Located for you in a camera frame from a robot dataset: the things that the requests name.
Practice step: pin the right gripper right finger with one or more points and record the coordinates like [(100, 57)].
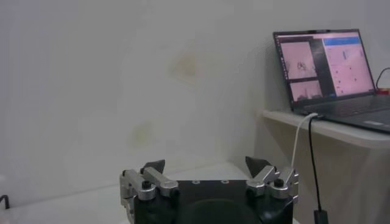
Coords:
[(262, 181)]

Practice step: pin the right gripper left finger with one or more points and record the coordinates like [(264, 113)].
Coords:
[(158, 181)]

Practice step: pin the black laptop with pink windows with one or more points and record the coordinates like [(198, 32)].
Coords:
[(335, 61)]

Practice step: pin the red usb plug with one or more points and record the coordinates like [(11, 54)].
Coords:
[(384, 91)]

